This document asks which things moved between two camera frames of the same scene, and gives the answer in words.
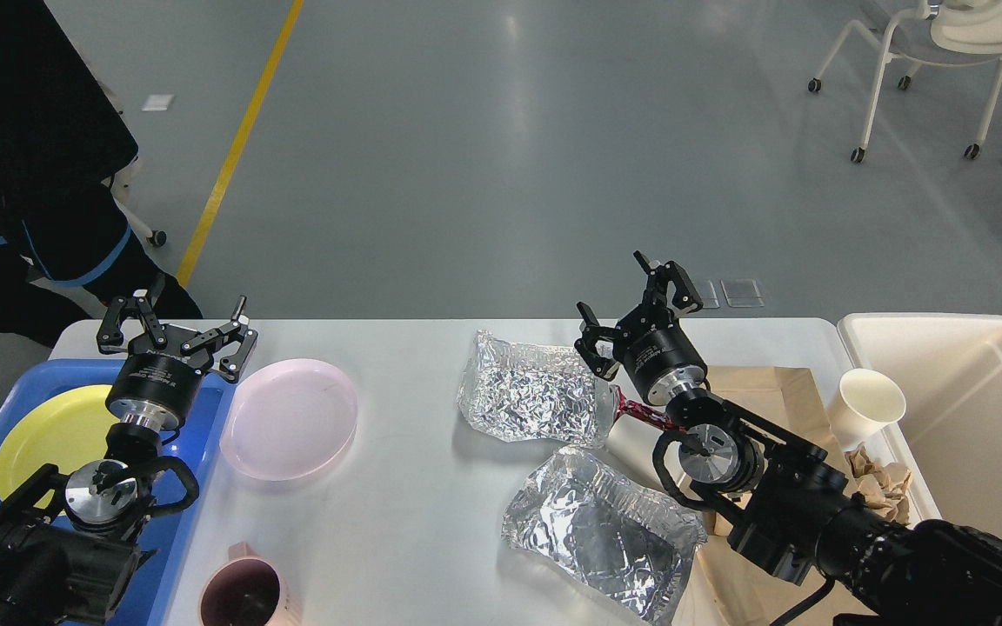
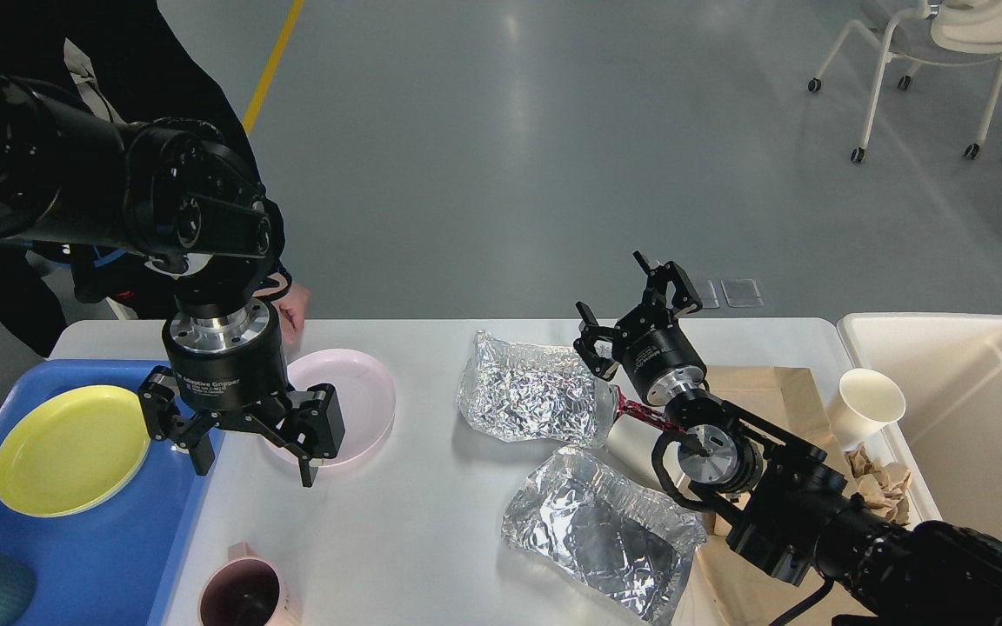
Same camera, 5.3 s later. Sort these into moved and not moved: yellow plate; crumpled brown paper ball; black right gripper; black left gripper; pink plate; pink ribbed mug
Moved: black left gripper; pink plate
Not moved: black right gripper; yellow plate; pink ribbed mug; crumpled brown paper ball
